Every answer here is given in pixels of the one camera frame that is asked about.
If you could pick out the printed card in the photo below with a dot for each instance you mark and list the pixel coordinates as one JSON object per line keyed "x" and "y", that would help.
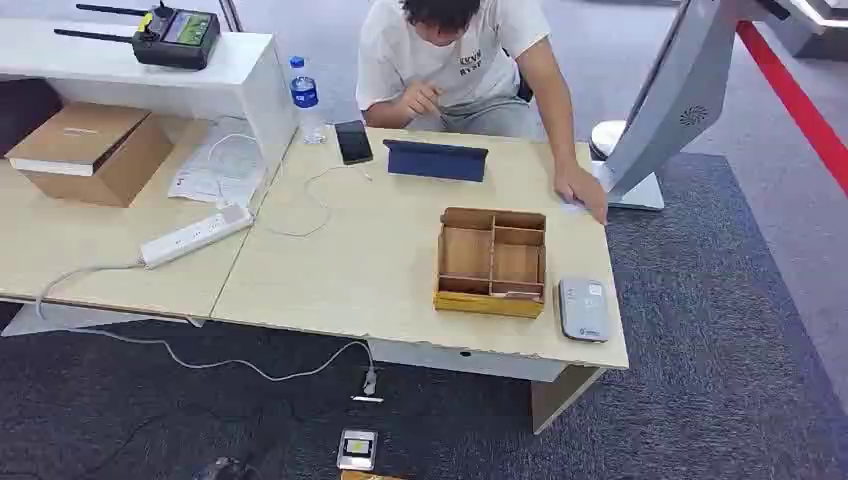
{"x": 571, "y": 206}

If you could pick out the tablet in blue case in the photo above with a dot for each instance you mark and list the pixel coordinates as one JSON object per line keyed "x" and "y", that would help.
{"x": 434, "y": 162}

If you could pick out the wooden compartment box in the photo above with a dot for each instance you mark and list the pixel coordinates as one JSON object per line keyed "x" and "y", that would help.
{"x": 487, "y": 305}

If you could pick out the pale card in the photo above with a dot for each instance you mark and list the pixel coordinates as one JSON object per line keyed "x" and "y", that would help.
{"x": 515, "y": 294}

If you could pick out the black smartphone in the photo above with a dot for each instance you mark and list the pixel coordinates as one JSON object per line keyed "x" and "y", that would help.
{"x": 353, "y": 142}

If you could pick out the white desk drawer panel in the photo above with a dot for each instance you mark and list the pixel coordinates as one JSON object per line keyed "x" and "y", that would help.
{"x": 464, "y": 361}

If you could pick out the person's right hand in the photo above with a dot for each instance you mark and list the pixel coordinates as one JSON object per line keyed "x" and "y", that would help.
{"x": 420, "y": 99}

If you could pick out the person's hand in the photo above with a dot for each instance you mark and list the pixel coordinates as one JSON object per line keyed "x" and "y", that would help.
{"x": 583, "y": 189}
{"x": 420, "y": 99}

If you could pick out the person's left hand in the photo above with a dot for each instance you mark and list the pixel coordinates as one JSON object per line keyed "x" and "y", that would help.
{"x": 583, "y": 189}

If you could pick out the grey card reader device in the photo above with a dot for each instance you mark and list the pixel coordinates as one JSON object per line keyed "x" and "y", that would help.
{"x": 583, "y": 310}

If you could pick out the person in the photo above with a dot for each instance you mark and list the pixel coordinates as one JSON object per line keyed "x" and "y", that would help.
{"x": 464, "y": 66}

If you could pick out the clear water bottle blue label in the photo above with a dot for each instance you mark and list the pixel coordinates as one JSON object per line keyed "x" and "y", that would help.
{"x": 305, "y": 99}

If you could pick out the pale desk leg panel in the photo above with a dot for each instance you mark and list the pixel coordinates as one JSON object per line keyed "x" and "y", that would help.
{"x": 560, "y": 401}

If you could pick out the small silver device yellow screen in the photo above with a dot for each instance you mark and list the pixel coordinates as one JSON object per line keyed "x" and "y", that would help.
{"x": 357, "y": 449}

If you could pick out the white power strip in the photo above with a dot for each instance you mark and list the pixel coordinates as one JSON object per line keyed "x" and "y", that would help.
{"x": 195, "y": 236}

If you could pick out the white paper sheets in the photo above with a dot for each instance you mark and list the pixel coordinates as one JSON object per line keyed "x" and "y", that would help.
{"x": 199, "y": 179}

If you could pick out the yellow wooden object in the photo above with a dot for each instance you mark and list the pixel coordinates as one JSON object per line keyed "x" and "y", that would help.
{"x": 364, "y": 476}

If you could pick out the white kiosk stand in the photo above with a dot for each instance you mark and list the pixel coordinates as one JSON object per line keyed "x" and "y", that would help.
{"x": 676, "y": 99}

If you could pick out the black robot foot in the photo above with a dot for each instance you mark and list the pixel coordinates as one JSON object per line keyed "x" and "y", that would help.
{"x": 225, "y": 470}

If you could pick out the black remote controller with antennas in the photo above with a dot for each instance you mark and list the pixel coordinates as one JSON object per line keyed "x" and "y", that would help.
{"x": 175, "y": 40}

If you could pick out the brown cardboard box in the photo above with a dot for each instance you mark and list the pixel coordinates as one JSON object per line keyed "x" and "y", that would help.
{"x": 86, "y": 149}

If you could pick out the white desk shelf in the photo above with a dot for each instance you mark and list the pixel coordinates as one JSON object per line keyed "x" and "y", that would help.
{"x": 99, "y": 63}

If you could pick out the red floor strip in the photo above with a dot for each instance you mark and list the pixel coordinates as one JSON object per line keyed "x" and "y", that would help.
{"x": 795, "y": 106}

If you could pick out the white platform edge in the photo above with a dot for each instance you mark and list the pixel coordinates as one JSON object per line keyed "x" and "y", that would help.
{"x": 811, "y": 20}

